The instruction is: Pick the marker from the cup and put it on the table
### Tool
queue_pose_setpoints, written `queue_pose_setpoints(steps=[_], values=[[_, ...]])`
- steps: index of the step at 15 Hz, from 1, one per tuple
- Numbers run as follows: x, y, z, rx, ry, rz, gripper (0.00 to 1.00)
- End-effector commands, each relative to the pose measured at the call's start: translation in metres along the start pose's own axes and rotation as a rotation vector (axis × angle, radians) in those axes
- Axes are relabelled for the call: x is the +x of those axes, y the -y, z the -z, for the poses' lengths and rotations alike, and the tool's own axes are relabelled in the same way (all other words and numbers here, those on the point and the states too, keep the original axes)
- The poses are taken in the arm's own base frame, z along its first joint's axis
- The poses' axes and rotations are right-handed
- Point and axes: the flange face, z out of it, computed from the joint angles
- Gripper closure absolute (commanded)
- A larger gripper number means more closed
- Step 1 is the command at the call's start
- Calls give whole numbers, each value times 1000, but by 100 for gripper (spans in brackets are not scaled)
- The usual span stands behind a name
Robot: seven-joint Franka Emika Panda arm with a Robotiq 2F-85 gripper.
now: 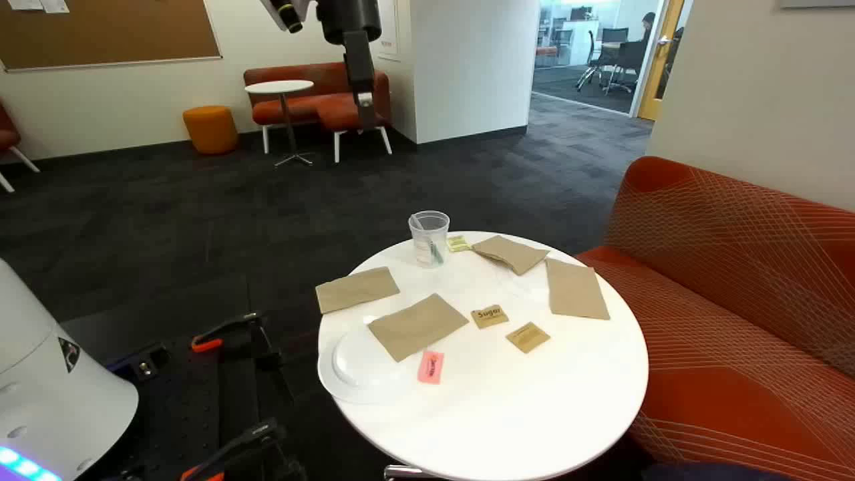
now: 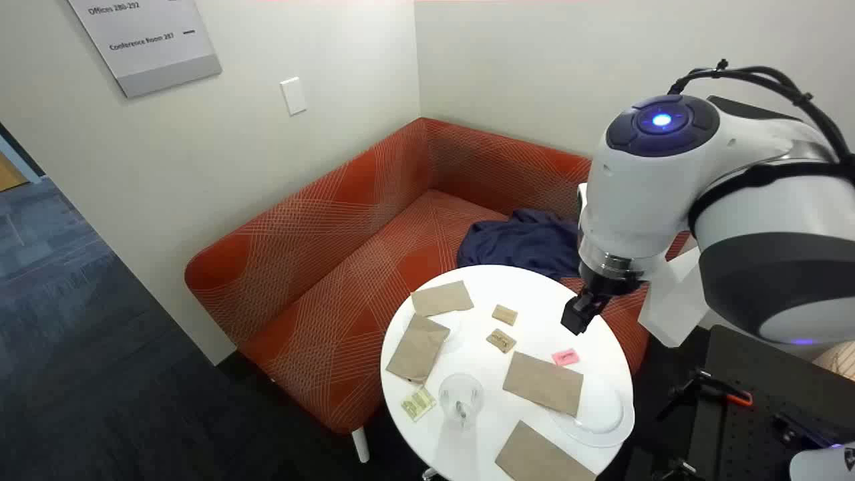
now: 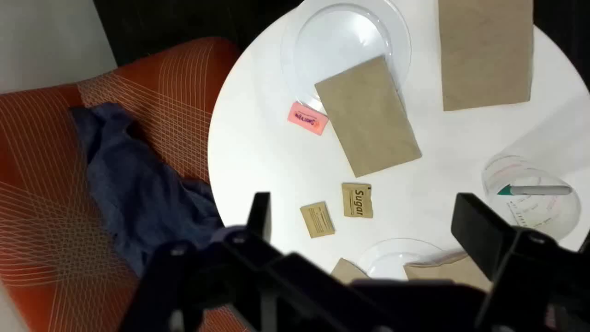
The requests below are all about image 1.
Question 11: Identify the grey marker pen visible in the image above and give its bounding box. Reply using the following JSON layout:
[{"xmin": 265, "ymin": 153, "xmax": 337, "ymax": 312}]
[{"xmin": 427, "ymin": 237, "xmax": 443, "ymax": 264}]

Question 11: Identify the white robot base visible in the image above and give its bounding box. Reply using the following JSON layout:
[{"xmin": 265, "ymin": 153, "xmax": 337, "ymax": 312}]
[{"xmin": 0, "ymin": 259, "xmax": 138, "ymax": 481}]

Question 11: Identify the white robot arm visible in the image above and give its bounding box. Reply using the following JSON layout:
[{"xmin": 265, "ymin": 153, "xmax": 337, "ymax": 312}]
[{"xmin": 260, "ymin": 0, "xmax": 383, "ymax": 109}]

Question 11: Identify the clear plastic cup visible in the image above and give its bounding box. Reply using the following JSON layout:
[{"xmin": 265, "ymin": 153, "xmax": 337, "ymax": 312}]
[{"xmin": 410, "ymin": 211, "xmax": 451, "ymax": 268}]

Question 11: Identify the yellow sugar packet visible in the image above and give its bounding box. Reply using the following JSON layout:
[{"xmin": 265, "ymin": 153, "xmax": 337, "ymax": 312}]
[{"xmin": 447, "ymin": 236, "xmax": 470, "ymax": 252}]

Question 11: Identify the brown napkin near plate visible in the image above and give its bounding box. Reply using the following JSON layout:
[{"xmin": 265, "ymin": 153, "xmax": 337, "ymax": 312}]
[{"xmin": 370, "ymin": 295, "xmax": 468, "ymax": 362}]

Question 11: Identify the brown napkin far side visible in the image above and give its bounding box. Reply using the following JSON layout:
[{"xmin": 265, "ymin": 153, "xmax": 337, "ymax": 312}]
[{"xmin": 474, "ymin": 236, "xmax": 547, "ymax": 275}]

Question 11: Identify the brown sugar packet left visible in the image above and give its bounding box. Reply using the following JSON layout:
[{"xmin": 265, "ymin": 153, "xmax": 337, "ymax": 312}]
[{"xmin": 470, "ymin": 304, "xmax": 507, "ymax": 330}]

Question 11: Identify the brown sugar packet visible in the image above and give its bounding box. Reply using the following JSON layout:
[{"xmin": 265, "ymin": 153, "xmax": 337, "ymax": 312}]
[
  {"xmin": 507, "ymin": 324, "xmax": 551, "ymax": 352},
  {"xmin": 470, "ymin": 304, "xmax": 507, "ymax": 330}
]

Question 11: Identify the brown napkin left edge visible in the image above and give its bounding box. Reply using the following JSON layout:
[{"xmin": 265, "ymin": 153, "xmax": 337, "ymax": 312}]
[{"xmin": 316, "ymin": 268, "xmax": 399, "ymax": 316}]

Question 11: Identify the pink sugar packet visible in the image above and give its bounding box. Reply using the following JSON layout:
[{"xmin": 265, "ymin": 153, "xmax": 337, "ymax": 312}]
[{"xmin": 418, "ymin": 350, "xmax": 443, "ymax": 386}]

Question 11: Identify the brown sugar packet right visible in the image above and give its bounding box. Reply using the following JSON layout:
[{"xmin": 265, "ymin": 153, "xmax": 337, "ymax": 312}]
[{"xmin": 507, "ymin": 324, "xmax": 551, "ymax": 352}]

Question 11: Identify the brown napkin right side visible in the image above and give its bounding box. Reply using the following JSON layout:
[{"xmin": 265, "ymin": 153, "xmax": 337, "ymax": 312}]
[{"xmin": 546, "ymin": 259, "xmax": 610, "ymax": 320}]

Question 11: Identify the orange lounge bench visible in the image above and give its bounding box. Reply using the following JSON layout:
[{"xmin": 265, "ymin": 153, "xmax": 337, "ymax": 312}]
[{"xmin": 243, "ymin": 61, "xmax": 364, "ymax": 145}]

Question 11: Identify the small white side table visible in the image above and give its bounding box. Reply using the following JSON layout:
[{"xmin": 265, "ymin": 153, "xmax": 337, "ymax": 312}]
[{"xmin": 245, "ymin": 81, "xmax": 316, "ymax": 168}]

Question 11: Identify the orange round ottoman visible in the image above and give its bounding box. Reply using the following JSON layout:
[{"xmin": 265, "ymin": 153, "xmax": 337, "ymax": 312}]
[{"xmin": 182, "ymin": 105, "xmax": 237, "ymax": 155}]

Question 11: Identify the office chair in hallway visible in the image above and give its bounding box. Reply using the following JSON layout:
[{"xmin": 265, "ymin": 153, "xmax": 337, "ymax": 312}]
[{"xmin": 575, "ymin": 28, "xmax": 646, "ymax": 92}]

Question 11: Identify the orange red sofa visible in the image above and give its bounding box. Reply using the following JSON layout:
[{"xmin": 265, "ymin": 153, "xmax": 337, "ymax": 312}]
[{"xmin": 583, "ymin": 159, "xmax": 855, "ymax": 481}]

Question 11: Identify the cork bulletin board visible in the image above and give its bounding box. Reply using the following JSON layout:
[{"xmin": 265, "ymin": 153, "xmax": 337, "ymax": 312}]
[{"xmin": 0, "ymin": 0, "xmax": 220, "ymax": 69}]

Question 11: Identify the red chair left edge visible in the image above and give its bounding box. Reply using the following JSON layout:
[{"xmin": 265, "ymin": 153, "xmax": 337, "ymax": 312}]
[{"xmin": 0, "ymin": 103, "xmax": 41, "ymax": 196}]

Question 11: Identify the black clamp orange handle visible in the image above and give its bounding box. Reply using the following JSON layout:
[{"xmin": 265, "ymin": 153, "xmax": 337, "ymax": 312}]
[{"xmin": 190, "ymin": 312, "xmax": 268, "ymax": 355}]

